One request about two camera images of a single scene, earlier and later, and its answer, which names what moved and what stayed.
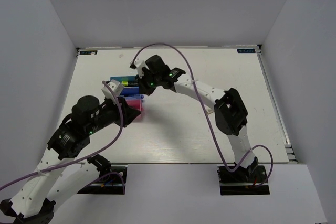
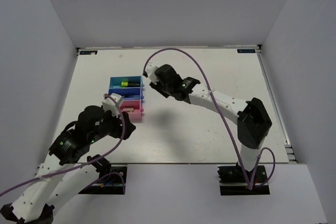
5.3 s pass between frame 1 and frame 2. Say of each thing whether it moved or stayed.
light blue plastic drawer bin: stayed
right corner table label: stayed
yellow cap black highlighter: stayed
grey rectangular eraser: moved
